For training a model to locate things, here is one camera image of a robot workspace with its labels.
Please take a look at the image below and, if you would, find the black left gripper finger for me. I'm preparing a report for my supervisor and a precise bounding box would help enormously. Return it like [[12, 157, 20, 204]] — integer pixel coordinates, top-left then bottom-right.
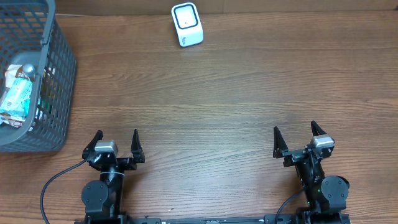
[[83, 130, 103, 152], [131, 129, 144, 158]]

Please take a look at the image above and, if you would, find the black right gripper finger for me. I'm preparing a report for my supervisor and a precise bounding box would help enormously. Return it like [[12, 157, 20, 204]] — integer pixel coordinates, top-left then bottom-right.
[[310, 120, 326, 136], [273, 126, 289, 158]]

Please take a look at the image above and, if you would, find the yellow juice bottle silver cap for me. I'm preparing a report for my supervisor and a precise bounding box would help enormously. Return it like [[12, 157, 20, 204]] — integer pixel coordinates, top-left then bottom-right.
[[21, 64, 37, 82]]

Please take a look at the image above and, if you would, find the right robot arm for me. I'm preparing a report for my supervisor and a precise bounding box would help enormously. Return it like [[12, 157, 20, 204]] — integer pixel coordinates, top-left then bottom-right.
[[273, 121, 350, 224]]

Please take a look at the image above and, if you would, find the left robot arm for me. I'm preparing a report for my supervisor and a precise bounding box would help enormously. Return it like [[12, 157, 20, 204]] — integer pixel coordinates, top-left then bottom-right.
[[81, 130, 145, 223]]

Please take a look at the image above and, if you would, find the white barcode scanner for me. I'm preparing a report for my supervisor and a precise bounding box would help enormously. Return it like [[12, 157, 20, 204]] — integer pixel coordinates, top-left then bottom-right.
[[171, 2, 204, 47]]

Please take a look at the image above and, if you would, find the red white packet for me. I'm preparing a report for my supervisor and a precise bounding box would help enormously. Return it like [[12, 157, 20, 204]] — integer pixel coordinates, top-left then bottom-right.
[[1, 113, 24, 128]]

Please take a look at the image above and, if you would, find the teal white snack packet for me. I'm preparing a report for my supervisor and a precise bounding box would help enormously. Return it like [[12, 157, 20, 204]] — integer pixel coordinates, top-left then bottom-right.
[[1, 78, 32, 121]]

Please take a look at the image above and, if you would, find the brown white snack packet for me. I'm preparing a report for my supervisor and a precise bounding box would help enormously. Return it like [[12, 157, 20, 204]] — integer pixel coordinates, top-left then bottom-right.
[[5, 65, 34, 90]]

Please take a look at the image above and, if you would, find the grey plastic mesh basket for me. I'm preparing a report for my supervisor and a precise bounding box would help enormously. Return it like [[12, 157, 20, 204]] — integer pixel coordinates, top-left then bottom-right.
[[1, 0, 77, 152]]

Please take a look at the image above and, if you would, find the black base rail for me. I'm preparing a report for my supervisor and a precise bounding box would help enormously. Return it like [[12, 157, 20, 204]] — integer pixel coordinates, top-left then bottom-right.
[[74, 213, 352, 224]]

